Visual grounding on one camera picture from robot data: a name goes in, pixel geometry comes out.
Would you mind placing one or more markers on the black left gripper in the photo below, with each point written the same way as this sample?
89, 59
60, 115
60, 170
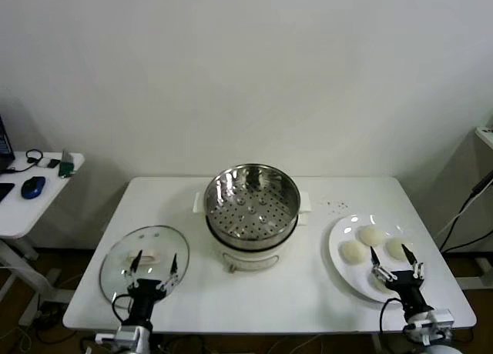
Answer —
144, 296

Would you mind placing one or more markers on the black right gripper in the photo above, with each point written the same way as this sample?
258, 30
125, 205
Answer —
404, 284

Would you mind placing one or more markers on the white steamed baozi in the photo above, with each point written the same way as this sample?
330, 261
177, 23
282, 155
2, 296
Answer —
352, 252
379, 286
394, 248
371, 235

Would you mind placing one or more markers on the glass pot lid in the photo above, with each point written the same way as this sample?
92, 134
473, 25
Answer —
161, 242

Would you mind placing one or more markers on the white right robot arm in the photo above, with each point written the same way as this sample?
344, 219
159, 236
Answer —
435, 340

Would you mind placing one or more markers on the stainless perforated steamer basket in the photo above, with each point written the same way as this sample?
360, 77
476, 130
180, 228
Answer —
231, 215

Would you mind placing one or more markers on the white round plate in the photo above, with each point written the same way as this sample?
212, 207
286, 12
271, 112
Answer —
343, 271

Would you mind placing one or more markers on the white stand base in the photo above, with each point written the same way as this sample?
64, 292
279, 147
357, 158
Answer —
477, 281

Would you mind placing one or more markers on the white electric cooking pot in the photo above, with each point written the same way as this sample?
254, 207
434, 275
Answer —
250, 259

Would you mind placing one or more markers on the white side table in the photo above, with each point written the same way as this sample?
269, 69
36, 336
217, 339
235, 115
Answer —
31, 211

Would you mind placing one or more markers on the green circuit board gadget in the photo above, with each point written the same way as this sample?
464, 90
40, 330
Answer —
65, 167

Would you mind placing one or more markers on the small black device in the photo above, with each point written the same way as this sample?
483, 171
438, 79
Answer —
54, 163

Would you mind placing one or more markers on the blue computer mouse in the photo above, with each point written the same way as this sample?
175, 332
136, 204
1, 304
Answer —
32, 187

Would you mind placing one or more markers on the small white adapter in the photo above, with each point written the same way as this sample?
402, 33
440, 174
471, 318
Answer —
44, 162

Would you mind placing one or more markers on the white shelf unit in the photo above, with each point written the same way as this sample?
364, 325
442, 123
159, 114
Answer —
485, 134

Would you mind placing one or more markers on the black smartphone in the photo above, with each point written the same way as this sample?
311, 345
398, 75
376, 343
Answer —
4, 191

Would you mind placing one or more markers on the black headphones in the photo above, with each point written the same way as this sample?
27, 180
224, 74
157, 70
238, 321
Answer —
27, 155

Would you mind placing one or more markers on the dark laptop computer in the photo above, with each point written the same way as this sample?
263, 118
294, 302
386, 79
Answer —
3, 142

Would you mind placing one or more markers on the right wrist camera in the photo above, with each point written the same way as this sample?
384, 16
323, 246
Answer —
435, 319

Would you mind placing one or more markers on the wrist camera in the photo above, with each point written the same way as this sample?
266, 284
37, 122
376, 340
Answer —
108, 336
435, 319

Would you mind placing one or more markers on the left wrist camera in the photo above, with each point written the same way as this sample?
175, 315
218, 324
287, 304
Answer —
108, 336

